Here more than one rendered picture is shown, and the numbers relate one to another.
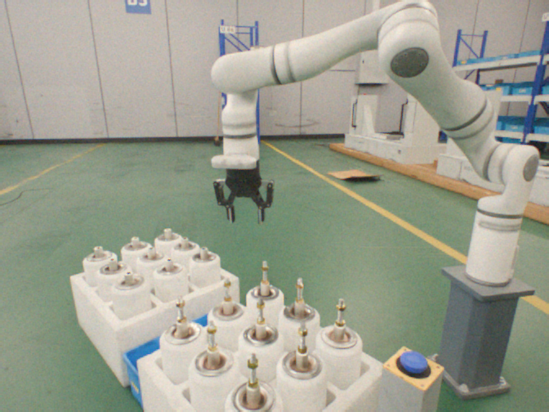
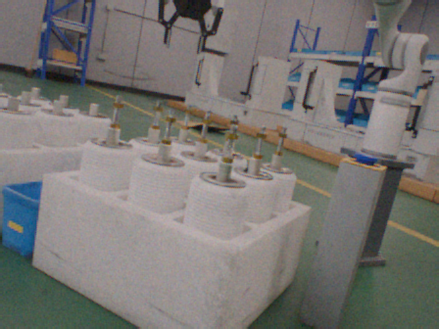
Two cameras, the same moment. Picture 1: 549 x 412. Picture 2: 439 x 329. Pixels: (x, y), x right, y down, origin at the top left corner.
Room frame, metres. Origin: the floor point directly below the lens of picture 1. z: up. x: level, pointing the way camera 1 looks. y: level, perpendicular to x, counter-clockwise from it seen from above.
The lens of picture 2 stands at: (-0.11, 0.26, 0.39)
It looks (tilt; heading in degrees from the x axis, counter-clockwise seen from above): 10 degrees down; 340
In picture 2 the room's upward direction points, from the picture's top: 12 degrees clockwise
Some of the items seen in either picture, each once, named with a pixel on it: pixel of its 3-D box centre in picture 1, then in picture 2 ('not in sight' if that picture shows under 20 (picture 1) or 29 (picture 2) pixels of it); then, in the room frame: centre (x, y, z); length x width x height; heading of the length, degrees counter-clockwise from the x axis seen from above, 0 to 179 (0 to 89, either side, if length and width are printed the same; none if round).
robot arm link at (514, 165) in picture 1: (506, 182); (403, 67); (0.79, -0.53, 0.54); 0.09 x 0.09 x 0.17; 30
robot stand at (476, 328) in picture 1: (475, 329); (363, 206); (0.79, -0.53, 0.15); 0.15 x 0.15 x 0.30; 12
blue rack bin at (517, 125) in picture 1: (528, 124); (347, 117); (5.64, -3.95, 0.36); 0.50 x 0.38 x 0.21; 102
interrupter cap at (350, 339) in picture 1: (339, 337); (274, 168); (0.62, -0.14, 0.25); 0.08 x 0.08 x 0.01
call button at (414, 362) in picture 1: (413, 363); (365, 160); (0.47, -0.23, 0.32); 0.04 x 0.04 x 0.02
